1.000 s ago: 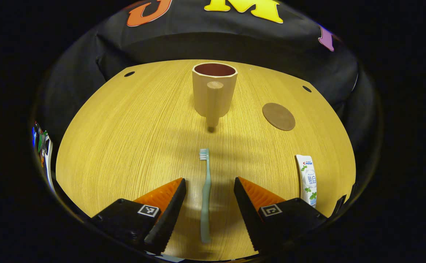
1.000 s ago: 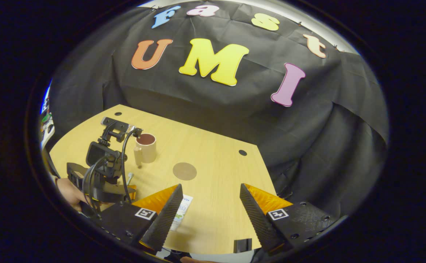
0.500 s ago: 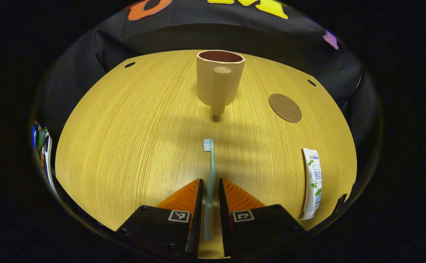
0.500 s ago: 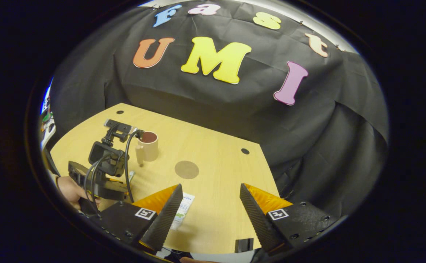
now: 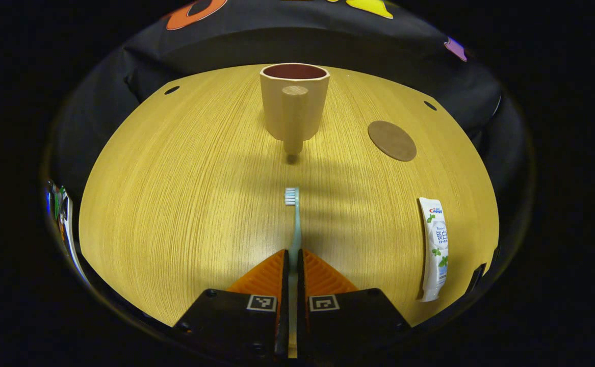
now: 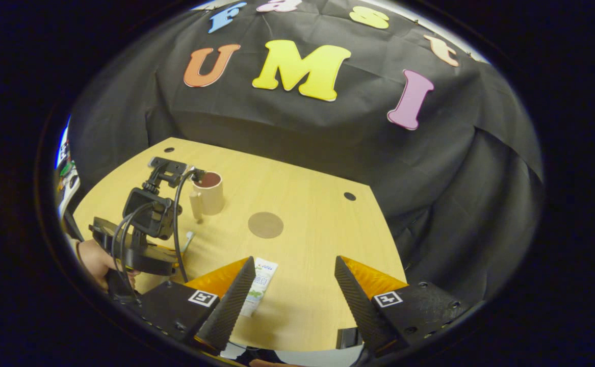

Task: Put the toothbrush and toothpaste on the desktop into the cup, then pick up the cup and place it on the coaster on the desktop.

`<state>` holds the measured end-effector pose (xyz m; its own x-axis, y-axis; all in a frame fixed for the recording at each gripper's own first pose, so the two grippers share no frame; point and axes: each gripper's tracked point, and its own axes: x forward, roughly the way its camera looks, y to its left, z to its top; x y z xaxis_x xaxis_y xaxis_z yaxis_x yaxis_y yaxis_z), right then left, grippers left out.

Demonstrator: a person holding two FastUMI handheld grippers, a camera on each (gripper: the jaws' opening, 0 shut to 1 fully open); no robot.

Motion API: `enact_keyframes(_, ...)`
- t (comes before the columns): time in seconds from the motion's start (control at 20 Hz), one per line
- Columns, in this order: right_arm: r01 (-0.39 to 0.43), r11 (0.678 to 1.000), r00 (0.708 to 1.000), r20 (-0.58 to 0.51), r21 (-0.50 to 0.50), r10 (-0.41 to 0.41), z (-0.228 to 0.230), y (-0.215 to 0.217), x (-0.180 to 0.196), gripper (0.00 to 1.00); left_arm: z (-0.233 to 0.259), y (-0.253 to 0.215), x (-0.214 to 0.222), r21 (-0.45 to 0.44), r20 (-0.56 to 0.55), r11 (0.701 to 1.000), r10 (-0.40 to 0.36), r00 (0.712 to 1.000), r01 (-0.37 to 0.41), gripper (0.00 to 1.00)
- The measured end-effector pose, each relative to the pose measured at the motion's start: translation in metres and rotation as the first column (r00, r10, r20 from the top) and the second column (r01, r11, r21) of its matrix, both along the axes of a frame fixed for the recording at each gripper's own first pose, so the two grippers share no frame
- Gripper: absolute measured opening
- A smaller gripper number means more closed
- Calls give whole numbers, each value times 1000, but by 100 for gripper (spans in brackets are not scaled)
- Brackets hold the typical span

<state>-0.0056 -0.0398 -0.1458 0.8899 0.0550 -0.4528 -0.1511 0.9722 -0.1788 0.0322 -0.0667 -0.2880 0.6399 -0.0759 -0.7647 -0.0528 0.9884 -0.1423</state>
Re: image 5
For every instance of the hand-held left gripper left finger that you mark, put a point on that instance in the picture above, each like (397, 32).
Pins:
(283, 331)

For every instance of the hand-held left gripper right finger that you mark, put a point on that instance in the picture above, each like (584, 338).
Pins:
(302, 331)

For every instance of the light blue toothbrush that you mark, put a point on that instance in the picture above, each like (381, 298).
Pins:
(294, 229)

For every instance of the white toothpaste tube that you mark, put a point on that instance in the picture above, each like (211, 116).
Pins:
(436, 250)

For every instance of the round brown coaster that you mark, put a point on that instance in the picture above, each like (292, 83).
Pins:
(392, 141)

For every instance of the beige cup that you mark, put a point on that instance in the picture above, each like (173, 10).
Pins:
(292, 107)

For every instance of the wooden desktop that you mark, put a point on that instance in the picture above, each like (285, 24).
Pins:
(185, 204)

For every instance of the black backdrop cloth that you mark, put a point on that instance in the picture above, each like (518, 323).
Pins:
(277, 35)

